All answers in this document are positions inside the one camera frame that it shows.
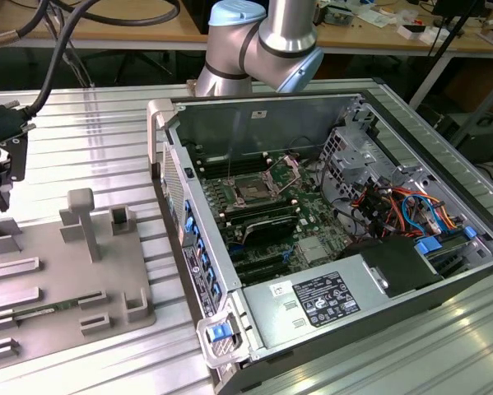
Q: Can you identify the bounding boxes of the black RAM slot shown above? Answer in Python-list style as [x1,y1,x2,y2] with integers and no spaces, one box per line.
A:
[195,159,272,179]
[189,148,268,166]

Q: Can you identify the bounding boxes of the CPU socket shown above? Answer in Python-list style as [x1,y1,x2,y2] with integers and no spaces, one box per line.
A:
[225,172,281,207]

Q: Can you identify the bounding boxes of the black expansion slot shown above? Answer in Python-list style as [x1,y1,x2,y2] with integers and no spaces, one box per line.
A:
[229,246,291,286]

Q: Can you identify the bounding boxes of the grey parts rack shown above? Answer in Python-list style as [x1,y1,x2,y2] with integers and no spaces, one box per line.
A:
[0,188,157,368]

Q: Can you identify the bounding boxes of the green RAM stick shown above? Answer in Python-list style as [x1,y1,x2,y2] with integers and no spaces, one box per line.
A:
[12,297,83,321]

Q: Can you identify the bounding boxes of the blue case latch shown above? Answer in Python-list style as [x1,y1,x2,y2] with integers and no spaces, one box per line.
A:
[206,323,227,343]

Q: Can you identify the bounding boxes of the black expansion card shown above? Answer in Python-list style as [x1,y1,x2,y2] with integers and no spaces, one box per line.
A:
[240,217,301,249]

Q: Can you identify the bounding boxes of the metal socket cover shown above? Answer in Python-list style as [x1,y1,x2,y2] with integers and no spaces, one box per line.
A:
[263,153,304,194]

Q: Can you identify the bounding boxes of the grey power supply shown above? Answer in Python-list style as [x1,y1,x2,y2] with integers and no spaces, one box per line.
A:
[240,253,390,351]

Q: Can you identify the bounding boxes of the green motherboard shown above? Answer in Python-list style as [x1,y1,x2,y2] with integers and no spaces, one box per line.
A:
[188,139,356,289]

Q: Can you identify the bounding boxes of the silver chipset heatsink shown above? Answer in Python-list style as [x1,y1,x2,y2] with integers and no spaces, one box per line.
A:
[298,237,334,265]

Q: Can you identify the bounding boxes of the silver perforated drive cage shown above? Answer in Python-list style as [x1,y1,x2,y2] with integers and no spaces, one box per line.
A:
[319,124,396,207]

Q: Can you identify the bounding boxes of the open black PC case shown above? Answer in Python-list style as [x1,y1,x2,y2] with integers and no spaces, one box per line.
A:
[146,84,493,395]

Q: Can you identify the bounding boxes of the wooden desk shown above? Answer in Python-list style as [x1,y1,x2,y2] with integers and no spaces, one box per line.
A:
[0,0,493,53]

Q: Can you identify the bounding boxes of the black air shroud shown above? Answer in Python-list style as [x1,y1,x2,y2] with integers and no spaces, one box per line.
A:
[339,237,445,298]

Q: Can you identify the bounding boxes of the white open box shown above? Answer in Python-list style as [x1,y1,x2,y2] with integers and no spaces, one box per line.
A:
[397,22,437,45]

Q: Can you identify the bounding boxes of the black stand leg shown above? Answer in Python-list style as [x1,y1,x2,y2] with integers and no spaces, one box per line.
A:
[408,0,472,109]

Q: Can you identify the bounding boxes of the thick black camera cable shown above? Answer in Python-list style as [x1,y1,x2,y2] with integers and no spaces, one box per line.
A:
[0,0,86,144]

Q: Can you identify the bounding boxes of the grey case handle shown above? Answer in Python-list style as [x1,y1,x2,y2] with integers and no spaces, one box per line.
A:
[146,99,178,176]

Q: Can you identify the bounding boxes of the thin dark cable bundle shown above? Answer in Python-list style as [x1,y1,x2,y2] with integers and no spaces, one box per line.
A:
[44,0,182,26]

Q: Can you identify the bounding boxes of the orange wire bundle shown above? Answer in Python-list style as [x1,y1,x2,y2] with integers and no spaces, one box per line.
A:
[352,184,466,244]

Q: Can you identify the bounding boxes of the blue wire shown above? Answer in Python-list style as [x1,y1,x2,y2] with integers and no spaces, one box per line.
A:
[402,193,444,235]

